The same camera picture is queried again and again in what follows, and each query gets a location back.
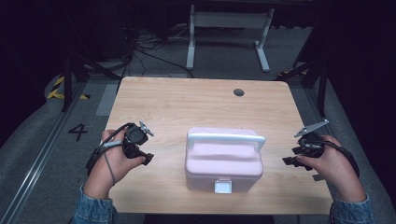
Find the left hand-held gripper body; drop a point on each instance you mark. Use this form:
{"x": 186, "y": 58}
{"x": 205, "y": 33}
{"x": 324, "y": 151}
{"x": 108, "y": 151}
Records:
{"x": 134, "y": 137}

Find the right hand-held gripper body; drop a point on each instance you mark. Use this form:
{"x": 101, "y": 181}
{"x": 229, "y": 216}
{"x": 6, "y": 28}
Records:
{"x": 309, "y": 144}

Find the person's right hand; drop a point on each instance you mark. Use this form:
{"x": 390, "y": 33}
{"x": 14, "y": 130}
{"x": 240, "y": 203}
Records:
{"x": 334, "y": 169}

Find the person's left hand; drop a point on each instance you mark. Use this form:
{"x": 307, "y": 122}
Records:
{"x": 107, "y": 165}

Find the black metal stand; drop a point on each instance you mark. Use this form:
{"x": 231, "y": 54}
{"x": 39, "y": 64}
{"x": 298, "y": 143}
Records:
{"x": 70, "y": 77}
{"x": 317, "y": 77}

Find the metal floor rail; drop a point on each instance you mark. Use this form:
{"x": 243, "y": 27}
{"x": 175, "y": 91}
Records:
{"x": 40, "y": 152}

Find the white metal desk frame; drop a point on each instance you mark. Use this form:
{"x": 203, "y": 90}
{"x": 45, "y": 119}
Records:
{"x": 229, "y": 20}

